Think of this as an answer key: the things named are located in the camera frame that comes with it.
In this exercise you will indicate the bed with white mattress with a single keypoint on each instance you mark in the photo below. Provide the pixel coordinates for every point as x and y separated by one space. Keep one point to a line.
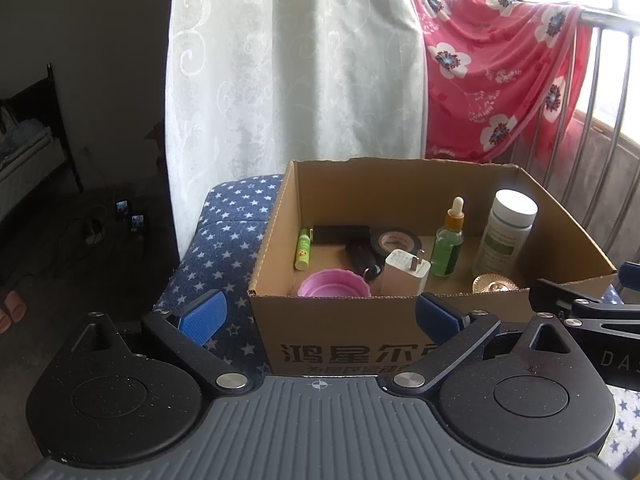
25 170

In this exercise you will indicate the white pill bottle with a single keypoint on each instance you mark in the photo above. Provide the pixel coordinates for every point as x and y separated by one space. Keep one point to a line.
500 245

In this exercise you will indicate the black tape roll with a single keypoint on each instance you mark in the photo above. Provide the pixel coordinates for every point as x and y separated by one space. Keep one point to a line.
377 247

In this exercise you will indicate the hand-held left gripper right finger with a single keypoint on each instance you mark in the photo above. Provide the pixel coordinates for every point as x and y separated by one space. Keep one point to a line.
440 317

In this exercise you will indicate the black car key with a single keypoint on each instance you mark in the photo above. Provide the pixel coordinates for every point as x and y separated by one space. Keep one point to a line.
359 255

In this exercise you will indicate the green dropper bottle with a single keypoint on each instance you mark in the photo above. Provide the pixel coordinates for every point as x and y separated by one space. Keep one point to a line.
447 255

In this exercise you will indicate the white garment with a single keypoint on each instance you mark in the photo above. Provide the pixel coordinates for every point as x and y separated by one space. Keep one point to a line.
7 120

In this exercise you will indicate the brown cardboard box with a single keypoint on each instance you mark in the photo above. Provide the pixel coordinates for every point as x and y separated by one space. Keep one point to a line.
325 320

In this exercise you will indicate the black cylindrical tube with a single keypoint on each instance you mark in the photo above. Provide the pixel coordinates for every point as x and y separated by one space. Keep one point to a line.
340 235

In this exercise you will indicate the pink slipper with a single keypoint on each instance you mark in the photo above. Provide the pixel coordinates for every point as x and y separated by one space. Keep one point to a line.
3 321
12 306

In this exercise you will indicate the green lip balm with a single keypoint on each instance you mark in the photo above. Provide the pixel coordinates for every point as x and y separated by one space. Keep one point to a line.
303 250

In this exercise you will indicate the white patterned curtain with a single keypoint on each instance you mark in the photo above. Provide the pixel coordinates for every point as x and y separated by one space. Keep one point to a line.
300 60

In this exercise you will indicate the dark jar rose-gold lid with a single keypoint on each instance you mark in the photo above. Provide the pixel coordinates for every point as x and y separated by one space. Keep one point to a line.
495 285

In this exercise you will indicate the red floral cloth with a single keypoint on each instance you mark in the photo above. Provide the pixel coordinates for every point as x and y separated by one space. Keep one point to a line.
500 60

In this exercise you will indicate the white charger plug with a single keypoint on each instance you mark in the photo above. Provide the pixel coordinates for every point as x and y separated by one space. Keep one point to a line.
400 275

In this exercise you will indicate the pale blue cloth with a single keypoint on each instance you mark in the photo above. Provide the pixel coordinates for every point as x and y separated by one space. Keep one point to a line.
30 132

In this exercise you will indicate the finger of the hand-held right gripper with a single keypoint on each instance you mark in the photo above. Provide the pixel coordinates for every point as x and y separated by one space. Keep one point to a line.
555 296
631 275

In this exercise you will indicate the metal railing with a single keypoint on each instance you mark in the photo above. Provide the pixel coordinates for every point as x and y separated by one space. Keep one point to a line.
610 19

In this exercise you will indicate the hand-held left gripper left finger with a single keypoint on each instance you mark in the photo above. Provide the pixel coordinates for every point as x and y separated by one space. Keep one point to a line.
205 317

